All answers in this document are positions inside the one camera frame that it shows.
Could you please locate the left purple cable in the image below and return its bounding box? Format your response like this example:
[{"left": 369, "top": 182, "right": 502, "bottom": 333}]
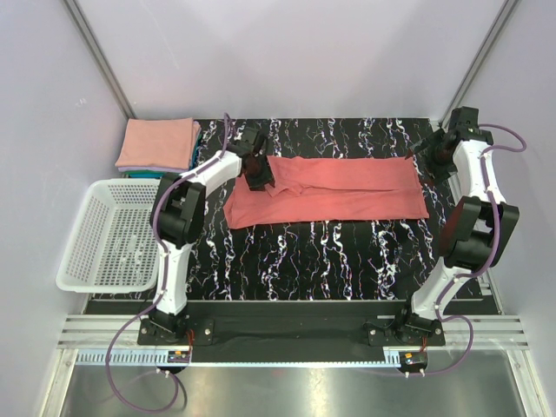
[{"left": 106, "top": 112, "right": 238, "bottom": 412}]

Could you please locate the purple cable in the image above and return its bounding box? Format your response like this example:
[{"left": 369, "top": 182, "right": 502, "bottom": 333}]
[
  {"left": 403, "top": 123, "right": 526, "bottom": 377},
  {"left": 106, "top": 112, "right": 238, "bottom": 412}
]

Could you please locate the red t shirt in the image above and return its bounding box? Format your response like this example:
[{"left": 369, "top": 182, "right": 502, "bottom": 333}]
[{"left": 224, "top": 156, "right": 429, "bottom": 229}]

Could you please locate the folded pink t shirt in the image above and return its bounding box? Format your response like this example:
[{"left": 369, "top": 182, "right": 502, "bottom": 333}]
[{"left": 115, "top": 118, "right": 201, "bottom": 172}]

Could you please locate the white slotted cable duct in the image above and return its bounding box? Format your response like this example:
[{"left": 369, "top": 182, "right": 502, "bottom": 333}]
[{"left": 77, "top": 346, "right": 403, "bottom": 368}]

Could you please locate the folded lilac t shirt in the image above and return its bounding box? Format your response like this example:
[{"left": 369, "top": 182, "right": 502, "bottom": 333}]
[{"left": 117, "top": 166, "right": 189, "bottom": 173}]

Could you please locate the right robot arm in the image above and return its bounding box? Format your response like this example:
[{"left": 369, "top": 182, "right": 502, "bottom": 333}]
[{"left": 389, "top": 107, "right": 520, "bottom": 345}]

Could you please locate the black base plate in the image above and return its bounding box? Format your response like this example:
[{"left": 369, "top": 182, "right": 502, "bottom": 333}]
[{"left": 138, "top": 301, "right": 446, "bottom": 352}]

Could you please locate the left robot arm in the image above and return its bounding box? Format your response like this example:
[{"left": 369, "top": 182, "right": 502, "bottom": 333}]
[{"left": 139, "top": 128, "right": 275, "bottom": 344}]

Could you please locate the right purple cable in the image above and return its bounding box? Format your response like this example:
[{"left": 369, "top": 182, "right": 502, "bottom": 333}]
[{"left": 403, "top": 123, "right": 526, "bottom": 377}]

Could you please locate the white plastic basket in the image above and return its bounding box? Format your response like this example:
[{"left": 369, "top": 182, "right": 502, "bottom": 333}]
[{"left": 56, "top": 178, "right": 159, "bottom": 294}]

